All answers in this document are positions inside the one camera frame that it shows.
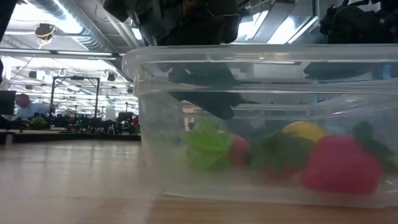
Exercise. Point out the black background stand frame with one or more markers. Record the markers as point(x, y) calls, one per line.
point(97, 99)

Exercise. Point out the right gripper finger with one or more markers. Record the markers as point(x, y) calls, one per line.
point(335, 71)

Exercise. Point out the yellow toy lemon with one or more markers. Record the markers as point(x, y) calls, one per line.
point(306, 130)

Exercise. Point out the pink round toy fruit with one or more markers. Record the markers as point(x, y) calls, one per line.
point(239, 149)

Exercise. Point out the black dome ceiling fixture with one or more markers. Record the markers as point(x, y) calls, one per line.
point(45, 31)

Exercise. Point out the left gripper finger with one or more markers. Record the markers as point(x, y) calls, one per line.
point(211, 102)

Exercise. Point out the black background table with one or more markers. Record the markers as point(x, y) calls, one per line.
point(62, 137)

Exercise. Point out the red toy strawberry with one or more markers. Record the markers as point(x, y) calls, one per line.
point(342, 165)
point(280, 155)

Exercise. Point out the clear plastic tupperware container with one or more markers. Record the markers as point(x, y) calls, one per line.
point(161, 174)

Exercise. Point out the dark background monitor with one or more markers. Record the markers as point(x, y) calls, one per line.
point(7, 102)

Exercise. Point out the background green plant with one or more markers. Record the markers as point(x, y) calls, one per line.
point(38, 123)

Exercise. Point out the bright green toy leaf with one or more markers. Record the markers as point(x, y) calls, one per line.
point(206, 146)

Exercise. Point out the person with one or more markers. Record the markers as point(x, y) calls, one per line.
point(31, 107)

